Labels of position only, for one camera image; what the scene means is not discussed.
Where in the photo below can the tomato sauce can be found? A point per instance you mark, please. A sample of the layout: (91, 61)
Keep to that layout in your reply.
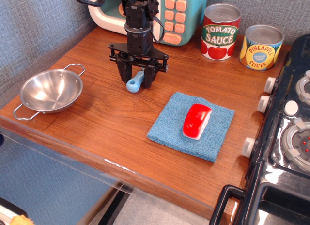
(219, 31)

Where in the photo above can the blue handled grey spoon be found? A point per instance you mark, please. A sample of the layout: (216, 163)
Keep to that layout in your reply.
(134, 84)

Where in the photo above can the red toy sushi piece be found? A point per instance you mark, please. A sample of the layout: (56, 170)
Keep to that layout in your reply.
(196, 121)

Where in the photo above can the pineapple slices can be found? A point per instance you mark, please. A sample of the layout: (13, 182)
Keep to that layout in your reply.
(261, 47)

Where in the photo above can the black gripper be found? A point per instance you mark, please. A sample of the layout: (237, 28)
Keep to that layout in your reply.
(138, 51)

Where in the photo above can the black toy stove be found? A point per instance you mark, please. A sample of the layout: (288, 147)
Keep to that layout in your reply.
(277, 190)

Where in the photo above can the toy microwave oven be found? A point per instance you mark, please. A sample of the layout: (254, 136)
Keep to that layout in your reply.
(180, 19)

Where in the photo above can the orange fuzzy object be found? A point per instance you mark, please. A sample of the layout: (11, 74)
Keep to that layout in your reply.
(18, 220)

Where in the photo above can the steel two-handled bowl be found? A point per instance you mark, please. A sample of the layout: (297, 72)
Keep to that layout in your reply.
(51, 91)

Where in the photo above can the blue folded cloth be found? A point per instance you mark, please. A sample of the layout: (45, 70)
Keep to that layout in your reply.
(167, 129)

